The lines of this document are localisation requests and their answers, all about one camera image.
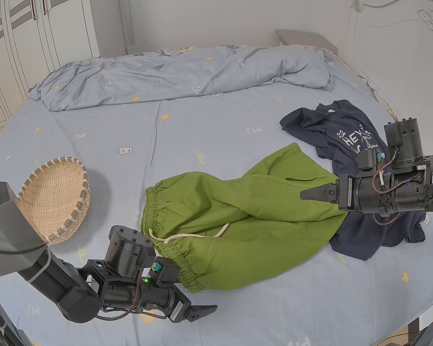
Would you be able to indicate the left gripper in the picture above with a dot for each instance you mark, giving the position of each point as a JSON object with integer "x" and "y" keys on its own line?
{"x": 130, "y": 296}

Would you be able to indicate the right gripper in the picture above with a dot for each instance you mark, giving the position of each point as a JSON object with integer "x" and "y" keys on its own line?
{"x": 375, "y": 195}

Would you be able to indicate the green shorts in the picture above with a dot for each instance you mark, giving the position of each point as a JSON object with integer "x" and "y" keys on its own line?
{"x": 238, "y": 229}

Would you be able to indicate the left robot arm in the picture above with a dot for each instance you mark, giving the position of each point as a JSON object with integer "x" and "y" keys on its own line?
{"x": 65, "y": 283}

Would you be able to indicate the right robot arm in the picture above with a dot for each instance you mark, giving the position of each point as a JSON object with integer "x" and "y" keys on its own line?
{"x": 406, "y": 139}

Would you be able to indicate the round woven basket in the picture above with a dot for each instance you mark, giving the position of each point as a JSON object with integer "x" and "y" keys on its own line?
{"x": 54, "y": 193}

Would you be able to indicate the bed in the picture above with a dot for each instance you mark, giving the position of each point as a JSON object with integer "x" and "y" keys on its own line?
{"x": 220, "y": 128}

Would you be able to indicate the dark blue printed T-shirt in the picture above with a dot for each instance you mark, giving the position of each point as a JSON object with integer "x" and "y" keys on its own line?
{"x": 324, "y": 128}

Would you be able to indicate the grey bedside table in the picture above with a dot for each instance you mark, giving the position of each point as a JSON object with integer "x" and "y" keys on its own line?
{"x": 299, "y": 36}

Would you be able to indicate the pale blue quilt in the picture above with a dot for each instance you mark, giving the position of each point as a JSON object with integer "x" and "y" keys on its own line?
{"x": 166, "y": 78}

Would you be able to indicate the white vertical pipe cover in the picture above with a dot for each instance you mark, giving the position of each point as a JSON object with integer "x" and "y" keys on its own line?
{"x": 128, "y": 20}

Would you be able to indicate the white wardrobe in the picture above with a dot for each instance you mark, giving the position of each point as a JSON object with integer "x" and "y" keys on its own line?
{"x": 68, "y": 13}

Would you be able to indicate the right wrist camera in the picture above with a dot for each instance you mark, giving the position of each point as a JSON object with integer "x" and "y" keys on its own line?
{"x": 366, "y": 160}

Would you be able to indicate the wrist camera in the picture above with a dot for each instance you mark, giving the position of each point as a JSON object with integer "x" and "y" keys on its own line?
{"x": 167, "y": 270}
{"x": 366, "y": 160}

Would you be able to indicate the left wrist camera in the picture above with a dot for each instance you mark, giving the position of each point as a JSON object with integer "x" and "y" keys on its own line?
{"x": 167, "y": 270}

